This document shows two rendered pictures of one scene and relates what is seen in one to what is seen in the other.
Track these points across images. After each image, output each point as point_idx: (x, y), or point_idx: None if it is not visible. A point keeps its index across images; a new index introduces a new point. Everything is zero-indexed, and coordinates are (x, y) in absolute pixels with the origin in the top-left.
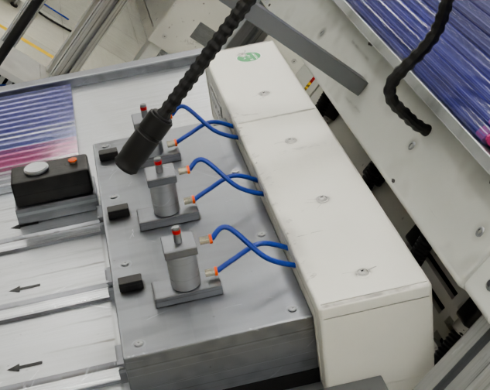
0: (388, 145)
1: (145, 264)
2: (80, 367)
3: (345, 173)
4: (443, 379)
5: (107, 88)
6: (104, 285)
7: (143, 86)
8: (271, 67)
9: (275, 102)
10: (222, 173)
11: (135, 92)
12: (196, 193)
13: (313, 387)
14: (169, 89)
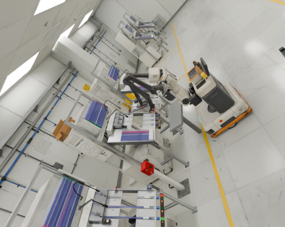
0: (108, 115)
1: (121, 116)
2: (125, 117)
3: (110, 117)
4: None
5: (117, 140)
6: (123, 121)
7: (115, 139)
8: (108, 127)
9: (110, 123)
10: (115, 117)
11: (115, 139)
12: (117, 120)
13: None
14: (113, 138)
